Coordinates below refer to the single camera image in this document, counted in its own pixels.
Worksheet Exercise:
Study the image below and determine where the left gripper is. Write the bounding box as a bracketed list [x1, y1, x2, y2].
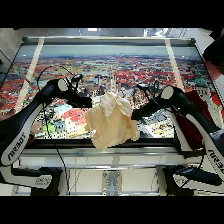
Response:
[65, 88, 94, 109]

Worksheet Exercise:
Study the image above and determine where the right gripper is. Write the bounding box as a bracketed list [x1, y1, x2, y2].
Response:
[130, 97, 165, 121]

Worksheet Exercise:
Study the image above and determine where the cream shirt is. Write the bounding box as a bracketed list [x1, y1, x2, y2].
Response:
[84, 91, 141, 150]

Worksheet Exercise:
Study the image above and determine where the red garment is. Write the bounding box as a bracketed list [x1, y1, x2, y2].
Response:
[173, 89, 224, 150]

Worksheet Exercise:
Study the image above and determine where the black garment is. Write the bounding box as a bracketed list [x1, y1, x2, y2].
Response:
[202, 29, 224, 68]

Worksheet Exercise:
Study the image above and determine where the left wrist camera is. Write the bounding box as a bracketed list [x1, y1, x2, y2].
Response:
[69, 73, 85, 92]

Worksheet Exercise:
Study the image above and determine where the black cable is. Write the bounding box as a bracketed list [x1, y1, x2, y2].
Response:
[179, 146, 206, 192]
[35, 65, 76, 197]

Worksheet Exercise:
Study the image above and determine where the silver frame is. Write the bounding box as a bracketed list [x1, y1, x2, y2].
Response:
[11, 35, 209, 197]

